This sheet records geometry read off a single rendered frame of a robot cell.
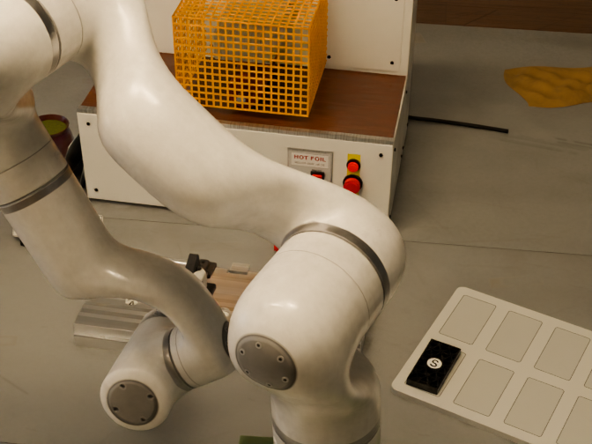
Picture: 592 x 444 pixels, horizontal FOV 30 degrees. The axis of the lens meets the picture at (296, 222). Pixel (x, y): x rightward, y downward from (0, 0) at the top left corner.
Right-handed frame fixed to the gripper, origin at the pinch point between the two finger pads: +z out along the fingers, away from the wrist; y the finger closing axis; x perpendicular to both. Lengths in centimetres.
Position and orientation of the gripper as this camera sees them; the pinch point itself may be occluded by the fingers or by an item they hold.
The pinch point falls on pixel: (202, 280)
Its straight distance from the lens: 155.3
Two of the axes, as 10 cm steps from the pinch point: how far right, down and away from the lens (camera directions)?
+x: 9.8, 1.2, -1.4
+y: -0.5, 9.1, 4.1
